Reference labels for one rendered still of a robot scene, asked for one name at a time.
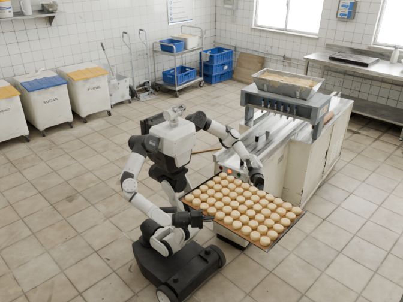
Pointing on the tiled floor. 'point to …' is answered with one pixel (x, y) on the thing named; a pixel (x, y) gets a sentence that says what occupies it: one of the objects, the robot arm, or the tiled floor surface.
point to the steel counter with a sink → (372, 110)
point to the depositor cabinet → (309, 152)
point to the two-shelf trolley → (176, 66)
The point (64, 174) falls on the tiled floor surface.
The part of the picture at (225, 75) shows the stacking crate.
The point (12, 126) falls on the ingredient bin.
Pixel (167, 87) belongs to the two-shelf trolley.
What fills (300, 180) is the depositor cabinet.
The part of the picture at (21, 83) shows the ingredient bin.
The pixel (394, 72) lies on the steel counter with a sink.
